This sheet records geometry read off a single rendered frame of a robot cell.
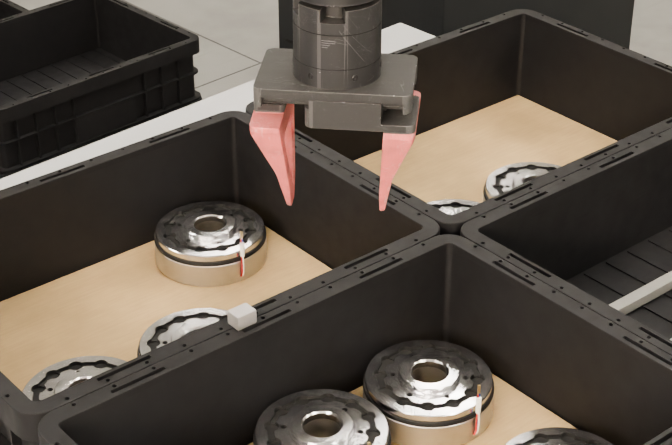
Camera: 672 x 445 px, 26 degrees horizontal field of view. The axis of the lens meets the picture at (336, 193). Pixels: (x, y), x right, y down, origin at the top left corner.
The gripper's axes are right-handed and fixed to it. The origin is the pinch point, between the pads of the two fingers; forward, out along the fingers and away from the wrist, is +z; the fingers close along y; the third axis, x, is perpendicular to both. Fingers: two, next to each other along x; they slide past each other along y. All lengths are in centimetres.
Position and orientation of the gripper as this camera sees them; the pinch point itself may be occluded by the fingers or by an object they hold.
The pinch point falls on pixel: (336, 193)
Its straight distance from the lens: 99.4
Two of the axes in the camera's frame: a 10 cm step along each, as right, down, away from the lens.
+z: 0.0, 8.7, 4.9
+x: -1.1, 4.9, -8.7
